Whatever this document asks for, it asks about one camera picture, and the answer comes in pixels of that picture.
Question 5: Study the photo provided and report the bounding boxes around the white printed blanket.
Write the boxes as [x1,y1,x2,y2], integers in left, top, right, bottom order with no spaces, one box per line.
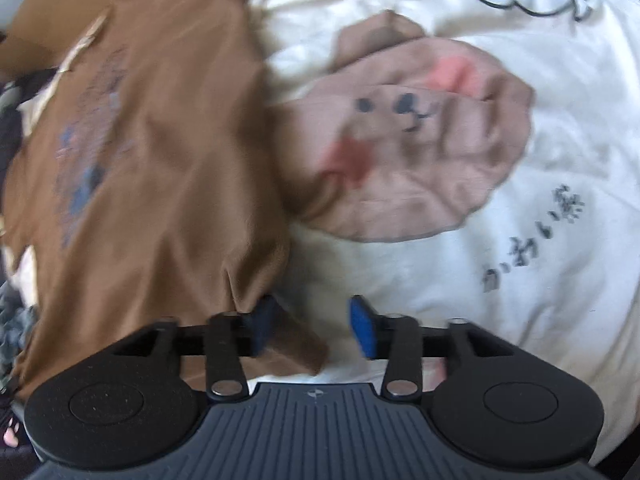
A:
[245,0,640,471]

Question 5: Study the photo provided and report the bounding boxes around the brown printed t-shirt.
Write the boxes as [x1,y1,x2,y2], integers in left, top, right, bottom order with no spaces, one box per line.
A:
[0,0,331,401]

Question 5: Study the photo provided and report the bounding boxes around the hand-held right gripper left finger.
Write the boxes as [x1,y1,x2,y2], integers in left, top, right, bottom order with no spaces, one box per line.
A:
[112,294,278,401]

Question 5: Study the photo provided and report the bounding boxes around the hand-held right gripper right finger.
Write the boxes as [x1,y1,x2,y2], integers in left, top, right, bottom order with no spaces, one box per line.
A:
[349,295,516,401]

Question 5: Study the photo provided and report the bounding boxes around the dark paw print cloth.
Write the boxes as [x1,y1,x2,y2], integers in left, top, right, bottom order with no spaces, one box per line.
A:
[0,390,31,456]

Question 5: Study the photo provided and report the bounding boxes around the cardboard sheet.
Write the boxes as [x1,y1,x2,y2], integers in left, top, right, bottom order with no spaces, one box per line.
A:
[0,0,131,81]

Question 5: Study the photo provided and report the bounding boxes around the grey fluffy cloth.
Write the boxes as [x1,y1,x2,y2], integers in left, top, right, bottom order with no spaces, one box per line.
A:
[0,280,38,361]

